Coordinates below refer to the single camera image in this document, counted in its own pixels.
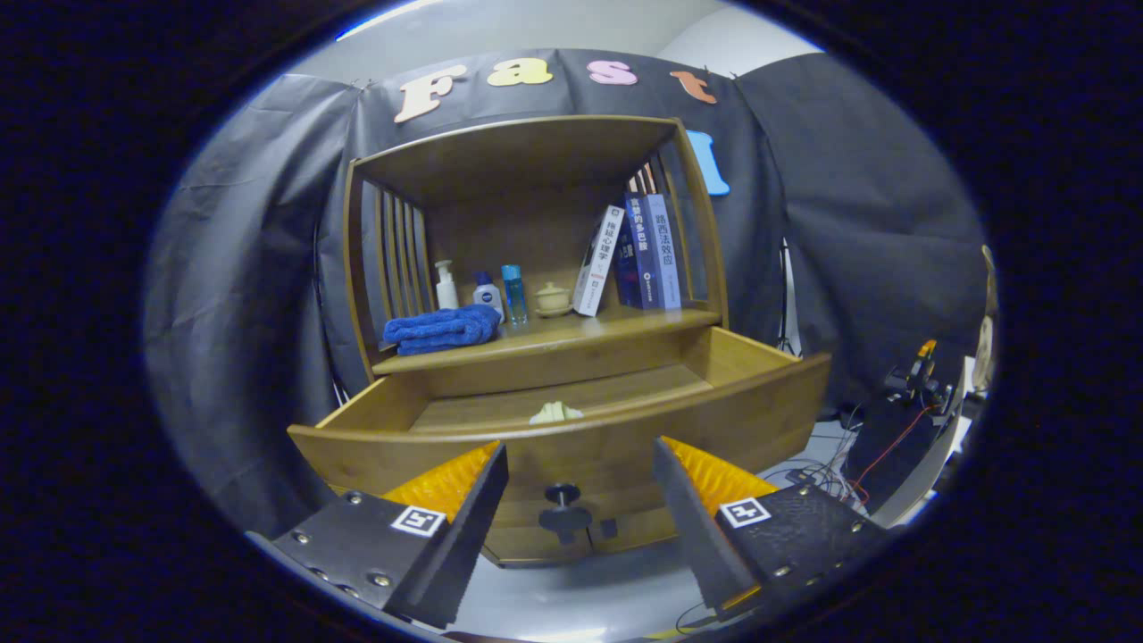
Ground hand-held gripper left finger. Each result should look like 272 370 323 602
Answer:
246 441 510 630

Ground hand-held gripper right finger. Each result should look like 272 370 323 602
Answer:
652 436 894 617

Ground black drawer knob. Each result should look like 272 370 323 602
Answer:
538 483 594 546

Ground wooden drawer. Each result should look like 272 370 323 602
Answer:
286 326 833 537

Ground wooden cabinet door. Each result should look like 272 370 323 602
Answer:
585 514 680 562
480 525 590 569

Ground wooden countertop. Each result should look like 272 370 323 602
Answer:
371 304 722 376

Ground wooden cabinet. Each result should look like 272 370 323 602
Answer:
342 114 731 569

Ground folded blue towel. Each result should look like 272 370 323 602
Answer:
383 305 503 356

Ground white table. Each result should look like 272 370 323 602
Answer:
871 357 974 528

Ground black tripod stand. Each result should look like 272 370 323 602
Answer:
777 237 800 358

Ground white bottle with blue cap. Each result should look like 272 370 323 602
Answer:
471 271 506 322

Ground clear blue bottle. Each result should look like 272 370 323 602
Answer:
501 263 529 325

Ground cream lidded teacup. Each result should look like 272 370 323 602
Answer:
534 281 574 318

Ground black device with orange tip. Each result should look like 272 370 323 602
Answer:
884 339 952 416

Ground dark blue book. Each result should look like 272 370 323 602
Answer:
614 196 662 310

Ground light blue book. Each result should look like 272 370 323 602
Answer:
645 193 683 310

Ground white book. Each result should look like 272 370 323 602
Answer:
571 205 626 317

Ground black backdrop cloth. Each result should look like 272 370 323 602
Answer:
143 49 992 537

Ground black floor cables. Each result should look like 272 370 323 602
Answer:
759 420 872 501

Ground red cable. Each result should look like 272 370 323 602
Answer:
848 406 934 505

